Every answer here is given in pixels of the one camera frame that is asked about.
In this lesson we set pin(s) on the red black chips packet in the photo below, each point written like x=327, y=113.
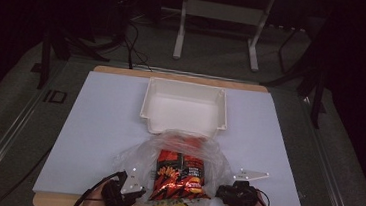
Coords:
x=178, y=176

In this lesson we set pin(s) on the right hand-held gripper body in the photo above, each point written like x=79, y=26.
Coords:
x=241, y=195

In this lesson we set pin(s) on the clear plastic bag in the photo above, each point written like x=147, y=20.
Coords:
x=138, y=166

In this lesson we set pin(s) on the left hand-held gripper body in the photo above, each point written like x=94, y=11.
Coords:
x=114, y=195

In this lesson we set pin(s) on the black metal stand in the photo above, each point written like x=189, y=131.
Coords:
x=316, y=101
x=44, y=64

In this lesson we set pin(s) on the white table mat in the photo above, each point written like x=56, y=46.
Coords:
x=102, y=126

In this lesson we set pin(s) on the white metal stand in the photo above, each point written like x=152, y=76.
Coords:
x=224, y=12

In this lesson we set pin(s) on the white plastic bin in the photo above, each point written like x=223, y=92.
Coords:
x=183, y=113

